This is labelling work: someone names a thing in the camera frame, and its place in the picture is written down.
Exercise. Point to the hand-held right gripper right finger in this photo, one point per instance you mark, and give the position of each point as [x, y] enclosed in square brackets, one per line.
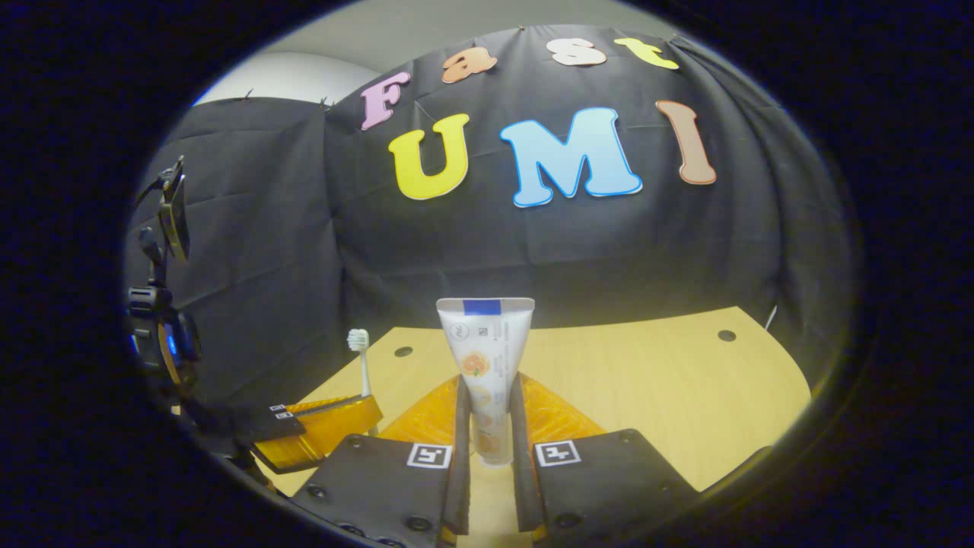
[609, 487]

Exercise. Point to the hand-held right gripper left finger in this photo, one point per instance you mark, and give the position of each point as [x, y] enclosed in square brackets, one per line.
[380, 487]

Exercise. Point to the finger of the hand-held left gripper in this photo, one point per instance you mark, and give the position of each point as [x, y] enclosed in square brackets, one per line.
[319, 401]
[335, 438]

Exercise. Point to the pale green toothbrush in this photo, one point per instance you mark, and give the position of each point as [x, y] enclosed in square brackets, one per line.
[358, 340]

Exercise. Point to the white toothpaste tube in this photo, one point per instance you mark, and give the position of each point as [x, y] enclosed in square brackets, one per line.
[487, 342]

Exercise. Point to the wooden desktop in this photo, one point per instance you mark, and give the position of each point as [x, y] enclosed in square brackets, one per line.
[654, 380]

